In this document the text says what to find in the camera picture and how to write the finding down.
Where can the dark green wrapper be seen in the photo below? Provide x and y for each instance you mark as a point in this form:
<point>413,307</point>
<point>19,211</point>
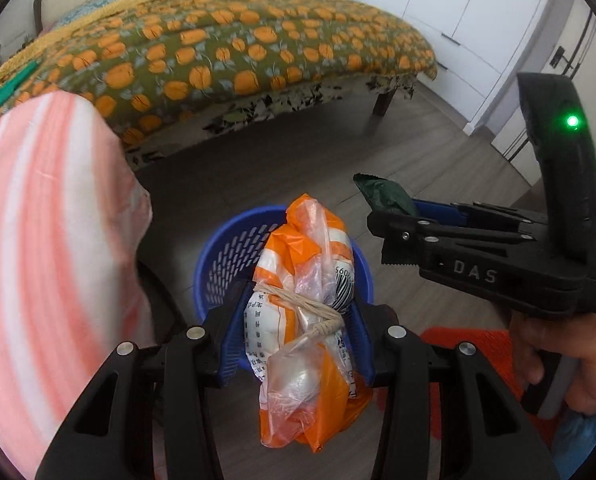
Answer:
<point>388,195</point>

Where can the dark floral bed sheet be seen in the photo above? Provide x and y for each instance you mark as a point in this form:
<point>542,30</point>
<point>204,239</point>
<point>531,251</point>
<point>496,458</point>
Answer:
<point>258,110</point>

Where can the person's right hand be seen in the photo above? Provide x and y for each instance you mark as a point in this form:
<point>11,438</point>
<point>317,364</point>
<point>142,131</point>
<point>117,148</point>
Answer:
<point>593,355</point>

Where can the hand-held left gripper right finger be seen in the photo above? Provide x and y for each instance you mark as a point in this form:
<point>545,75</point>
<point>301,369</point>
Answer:
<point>363,345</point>

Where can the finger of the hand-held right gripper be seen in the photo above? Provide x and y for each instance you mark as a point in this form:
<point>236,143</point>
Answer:
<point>403,235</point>
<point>438,211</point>

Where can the white door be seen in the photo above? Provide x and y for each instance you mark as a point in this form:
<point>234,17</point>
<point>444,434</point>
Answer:
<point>538,110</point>

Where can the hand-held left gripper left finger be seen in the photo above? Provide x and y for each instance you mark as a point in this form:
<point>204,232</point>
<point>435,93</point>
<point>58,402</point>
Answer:
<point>230,340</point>

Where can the person's leg in jeans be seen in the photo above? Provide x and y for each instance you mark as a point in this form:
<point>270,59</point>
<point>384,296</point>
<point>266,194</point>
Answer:
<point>583,442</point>

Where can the white wardrobe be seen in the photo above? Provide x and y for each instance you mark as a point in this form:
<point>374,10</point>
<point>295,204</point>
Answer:
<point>428,10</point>

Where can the blue plastic basket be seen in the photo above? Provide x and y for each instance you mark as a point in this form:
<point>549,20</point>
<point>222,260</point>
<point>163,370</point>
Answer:
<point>228,260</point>

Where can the orange striped tablecloth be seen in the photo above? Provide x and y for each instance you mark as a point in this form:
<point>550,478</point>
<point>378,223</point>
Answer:
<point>53,260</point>

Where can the orange white plastic bag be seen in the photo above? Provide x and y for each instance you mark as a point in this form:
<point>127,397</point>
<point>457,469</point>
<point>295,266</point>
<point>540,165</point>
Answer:
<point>303,260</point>

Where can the orange floor mat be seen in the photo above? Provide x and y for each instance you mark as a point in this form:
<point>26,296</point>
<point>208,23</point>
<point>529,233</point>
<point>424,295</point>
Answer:
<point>478,360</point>

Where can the bed with orange-patterned quilt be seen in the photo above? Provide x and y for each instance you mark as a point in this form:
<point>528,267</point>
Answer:
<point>228,50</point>

